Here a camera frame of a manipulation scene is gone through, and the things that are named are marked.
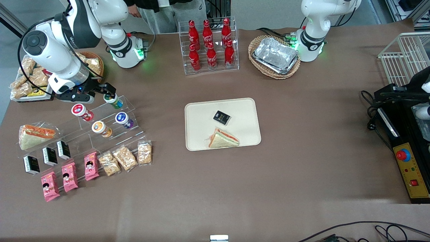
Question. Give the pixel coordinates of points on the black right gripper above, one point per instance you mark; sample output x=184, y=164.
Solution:
x=95, y=87

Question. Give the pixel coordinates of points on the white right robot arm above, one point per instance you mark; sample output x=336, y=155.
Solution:
x=57, y=53

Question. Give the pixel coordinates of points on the red gum bottle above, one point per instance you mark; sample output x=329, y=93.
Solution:
x=79, y=109

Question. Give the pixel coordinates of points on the white rectangular snack tray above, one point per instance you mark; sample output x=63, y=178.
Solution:
x=40, y=98

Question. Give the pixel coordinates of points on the cream plastic tray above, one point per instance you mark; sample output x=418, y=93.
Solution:
x=242, y=111

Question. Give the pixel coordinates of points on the aluminium foil tray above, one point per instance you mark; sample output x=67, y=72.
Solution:
x=275, y=53

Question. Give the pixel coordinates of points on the person's right hand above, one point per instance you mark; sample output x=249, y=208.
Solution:
x=135, y=11

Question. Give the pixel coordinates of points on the clear bag of peanut brittle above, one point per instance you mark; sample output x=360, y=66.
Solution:
x=109, y=164
x=37, y=79
x=144, y=153
x=22, y=91
x=94, y=67
x=125, y=158
x=81, y=58
x=27, y=65
x=18, y=81

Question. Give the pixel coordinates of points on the purple yogurt cup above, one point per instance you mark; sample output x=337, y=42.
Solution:
x=121, y=118

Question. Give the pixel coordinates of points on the orange yogurt cup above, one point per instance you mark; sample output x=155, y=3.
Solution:
x=98, y=126

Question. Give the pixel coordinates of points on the brown wicker basket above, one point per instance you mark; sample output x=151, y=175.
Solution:
x=275, y=76
x=92, y=53

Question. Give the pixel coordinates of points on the clear acrylic tiered shelf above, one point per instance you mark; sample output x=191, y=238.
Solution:
x=84, y=134

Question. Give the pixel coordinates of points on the yellow snack pack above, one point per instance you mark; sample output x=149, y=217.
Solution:
x=37, y=92

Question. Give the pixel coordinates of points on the pink cartoon snack pack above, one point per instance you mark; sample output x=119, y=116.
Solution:
x=50, y=186
x=91, y=166
x=69, y=177

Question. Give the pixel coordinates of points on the wrapped triangle sandwich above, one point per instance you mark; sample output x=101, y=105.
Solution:
x=223, y=139
x=33, y=137

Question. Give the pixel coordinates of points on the red cola bottle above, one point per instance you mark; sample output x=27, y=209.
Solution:
x=194, y=35
x=226, y=32
x=229, y=55
x=211, y=58
x=194, y=60
x=207, y=33

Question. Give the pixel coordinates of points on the person in dark jacket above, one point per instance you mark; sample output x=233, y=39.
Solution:
x=168, y=16

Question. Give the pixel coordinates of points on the clear acrylic bottle rack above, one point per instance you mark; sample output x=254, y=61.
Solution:
x=218, y=71

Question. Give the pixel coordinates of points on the flat black snack pack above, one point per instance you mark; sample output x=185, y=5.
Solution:
x=221, y=117

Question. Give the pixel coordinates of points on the small white device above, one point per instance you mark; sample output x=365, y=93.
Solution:
x=219, y=238

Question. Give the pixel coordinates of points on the red emergency stop button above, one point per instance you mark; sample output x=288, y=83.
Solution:
x=402, y=155

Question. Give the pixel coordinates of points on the black clamp stand device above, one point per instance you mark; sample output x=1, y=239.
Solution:
x=420, y=79

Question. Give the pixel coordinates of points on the black yellow control box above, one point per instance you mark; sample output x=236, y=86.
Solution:
x=411, y=174

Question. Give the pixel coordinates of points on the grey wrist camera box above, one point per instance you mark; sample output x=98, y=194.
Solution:
x=75, y=98

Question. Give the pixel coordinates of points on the dark metal frame bar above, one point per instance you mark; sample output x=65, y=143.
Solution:
x=11, y=27

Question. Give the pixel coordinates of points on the aluminium frame rack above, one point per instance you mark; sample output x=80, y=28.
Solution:
x=421, y=11

